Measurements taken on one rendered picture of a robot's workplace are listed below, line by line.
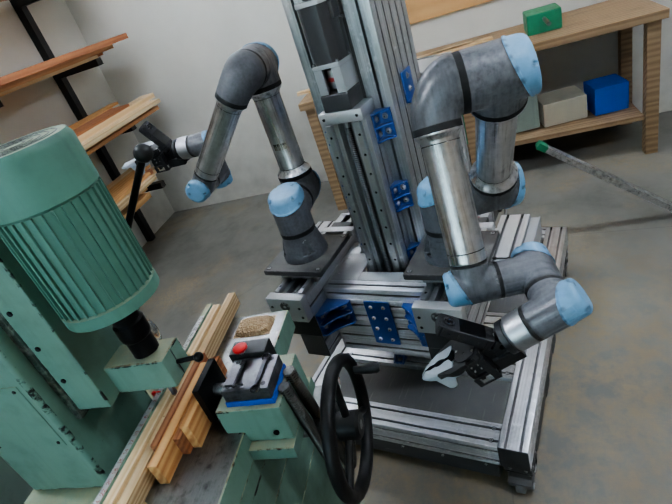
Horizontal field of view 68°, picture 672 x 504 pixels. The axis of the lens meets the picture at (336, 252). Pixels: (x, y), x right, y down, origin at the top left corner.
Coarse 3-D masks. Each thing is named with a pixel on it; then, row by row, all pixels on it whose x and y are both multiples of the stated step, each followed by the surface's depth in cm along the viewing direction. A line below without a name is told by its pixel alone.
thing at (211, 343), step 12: (228, 300) 130; (228, 312) 128; (216, 324) 122; (228, 324) 127; (216, 336) 120; (204, 348) 115; (216, 348) 119; (180, 384) 107; (168, 408) 101; (156, 432) 96; (144, 456) 92; (144, 468) 90; (132, 480) 88; (144, 480) 89; (132, 492) 86; (144, 492) 89
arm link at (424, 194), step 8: (424, 184) 130; (424, 192) 128; (424, 200) 128; (432, 200) 126; (424, 208) 130; (432, 208) 128; (424, 216) 132; (432, 216) 129; (424, 224) 134; (432, 224) 131; (432, 232) 133; (440, 232) 131
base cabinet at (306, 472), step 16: (304, 448) 121; (288, 464) 111; (304, 464) 119; (320, 464) 128; (288, 480) 109; (304, 480) 117; (320, 480) 126; (288, 496) 108; (304, 496) 115; (320, 496) 124; (336, 496) 135
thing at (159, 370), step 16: (128, 352) 99; (160, 352) 96; (176, 352) 98; (112, 368) 96; (128, 368) 96; (144, 368) 95; (160, 368) 94; (176, 368) 97; (128, 384) 98; (144, 384) 98; (160, 384) 97; (176, 384) 96
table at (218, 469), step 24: (288, 312) 125; (264, 336) 119; (288, 336) 123; (312, 384) 107; (216, 432) 97; (192, 456) 94; (216, 456) 92; (240, 456) 92; (264, 456) 95; (288, 456) 94; (192, 480) 89; (216, 480) 88; (240, 480) 91
